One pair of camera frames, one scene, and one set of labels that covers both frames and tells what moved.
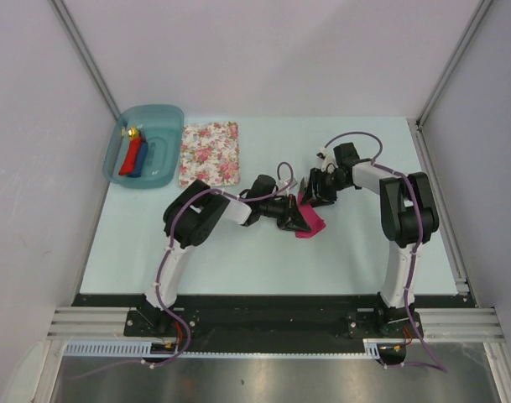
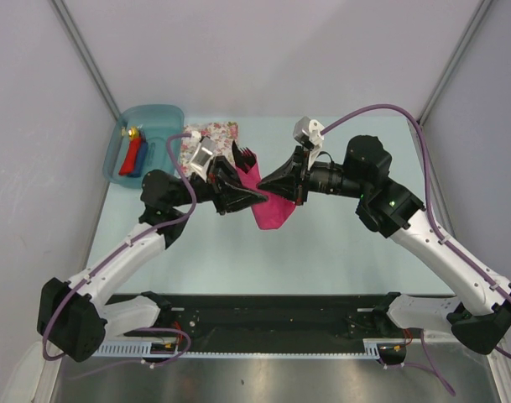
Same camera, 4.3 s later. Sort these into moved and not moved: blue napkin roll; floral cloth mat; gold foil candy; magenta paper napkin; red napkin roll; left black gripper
Moved: left black gripper; magenta paper napkin
Not moved: gold foil candy; red napkin roll; floral cloth mat; blue napkin roll
